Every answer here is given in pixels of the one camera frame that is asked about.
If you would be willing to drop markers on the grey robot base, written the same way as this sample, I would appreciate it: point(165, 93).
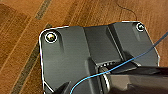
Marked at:
point(66, 53)

